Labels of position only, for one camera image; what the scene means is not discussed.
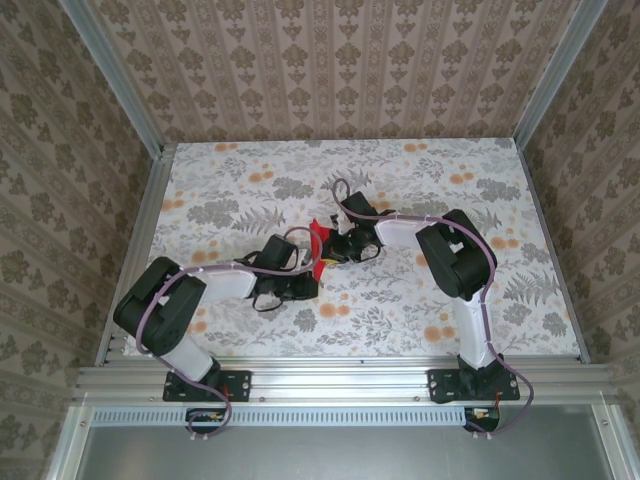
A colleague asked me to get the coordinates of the red cloth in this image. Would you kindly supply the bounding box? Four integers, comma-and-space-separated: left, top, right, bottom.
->
308, 216, 334, 282

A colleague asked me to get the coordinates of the floral table cover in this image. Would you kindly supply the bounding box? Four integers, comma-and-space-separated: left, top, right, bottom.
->
122, 139, 584, 359

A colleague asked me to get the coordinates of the small black controller board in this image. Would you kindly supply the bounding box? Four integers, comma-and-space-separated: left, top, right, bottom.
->
463, 405, 502, 434
185, 407, 227, 435

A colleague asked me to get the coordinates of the grey metal panel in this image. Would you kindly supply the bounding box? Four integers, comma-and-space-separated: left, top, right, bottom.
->
47, 404, 640, 480

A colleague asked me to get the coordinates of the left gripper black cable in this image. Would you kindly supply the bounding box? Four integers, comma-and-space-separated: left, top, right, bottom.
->
251, 292, 286, 312

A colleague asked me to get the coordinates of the aluminium mounting rail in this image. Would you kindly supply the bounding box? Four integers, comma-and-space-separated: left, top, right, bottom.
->
72, 364, 619, 404

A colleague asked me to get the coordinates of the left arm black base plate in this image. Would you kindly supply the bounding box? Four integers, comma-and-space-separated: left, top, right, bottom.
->
162, 368, 253, 404

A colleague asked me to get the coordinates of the slotted white cable duct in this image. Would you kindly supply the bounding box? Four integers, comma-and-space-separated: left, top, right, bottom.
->
92, 405, 469, 427

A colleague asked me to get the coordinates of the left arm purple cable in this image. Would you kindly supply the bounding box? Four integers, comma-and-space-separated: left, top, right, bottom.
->
134, 226, 317, 444

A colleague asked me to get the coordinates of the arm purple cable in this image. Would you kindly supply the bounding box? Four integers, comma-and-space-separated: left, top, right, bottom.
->
134, 226, 317, 444
331, 178, 536, 441

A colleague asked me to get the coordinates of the aluminium side rail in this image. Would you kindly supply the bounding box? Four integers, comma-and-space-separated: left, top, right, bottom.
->
517, 144, 591, 364
94, 144, 176, 366

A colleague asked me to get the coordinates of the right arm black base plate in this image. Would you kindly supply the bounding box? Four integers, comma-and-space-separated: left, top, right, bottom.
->
426, 368, 521, 405

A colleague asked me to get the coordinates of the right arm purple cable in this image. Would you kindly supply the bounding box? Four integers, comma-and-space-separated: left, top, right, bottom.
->
331, 178, 536, 441

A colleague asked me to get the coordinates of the aluminium corner post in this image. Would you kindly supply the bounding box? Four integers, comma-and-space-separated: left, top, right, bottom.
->
59, 0, 166, 156
514, 0, 614, 146

